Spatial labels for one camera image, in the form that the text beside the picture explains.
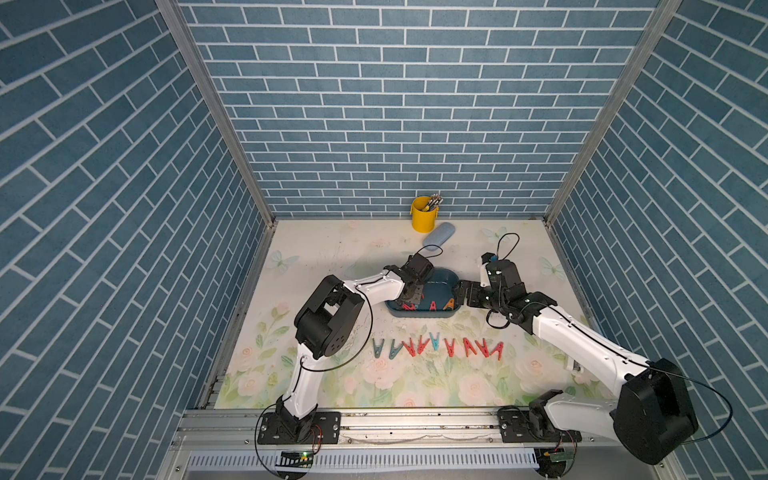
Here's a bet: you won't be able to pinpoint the teal plastic storage box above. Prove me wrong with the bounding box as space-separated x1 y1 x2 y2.
385 268 460 318

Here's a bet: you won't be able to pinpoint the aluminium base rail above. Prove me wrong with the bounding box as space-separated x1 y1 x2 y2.
167 406 667 451

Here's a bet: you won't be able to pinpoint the grey-teal clothespin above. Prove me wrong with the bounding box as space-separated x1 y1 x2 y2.
388 339 403 360
371 338 385 359

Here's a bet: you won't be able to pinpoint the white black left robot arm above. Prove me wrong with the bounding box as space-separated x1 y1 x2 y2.
276 253 434 421

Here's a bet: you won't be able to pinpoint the teal clothespin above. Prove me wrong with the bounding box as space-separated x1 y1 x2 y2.
429 332 440 351

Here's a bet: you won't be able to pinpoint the pens in bucket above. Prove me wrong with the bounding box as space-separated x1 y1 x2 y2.
421 194 443 212

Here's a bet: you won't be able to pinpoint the right aluminium corner post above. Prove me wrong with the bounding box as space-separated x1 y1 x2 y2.
544 0 682 230

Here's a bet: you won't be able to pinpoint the red clothespin pile in box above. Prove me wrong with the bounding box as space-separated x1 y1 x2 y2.
401 301 438 312

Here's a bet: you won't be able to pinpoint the left aluminium corner post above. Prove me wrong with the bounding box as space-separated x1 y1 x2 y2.
156 0 275 228

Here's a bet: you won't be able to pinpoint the grey fabric glasses case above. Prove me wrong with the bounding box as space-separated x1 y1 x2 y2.
422 222 456 251

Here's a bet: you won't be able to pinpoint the aluminium corner post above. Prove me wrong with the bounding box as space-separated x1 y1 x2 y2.
544 0 682 230
156 0 275 228

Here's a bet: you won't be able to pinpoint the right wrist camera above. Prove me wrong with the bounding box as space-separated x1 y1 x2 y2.
479 252 497 287

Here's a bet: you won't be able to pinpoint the yellow metal bucket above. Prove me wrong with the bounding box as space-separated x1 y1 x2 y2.
410 196 439 234

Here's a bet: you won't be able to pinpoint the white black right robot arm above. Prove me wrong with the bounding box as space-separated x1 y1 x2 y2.
454 253 699 465

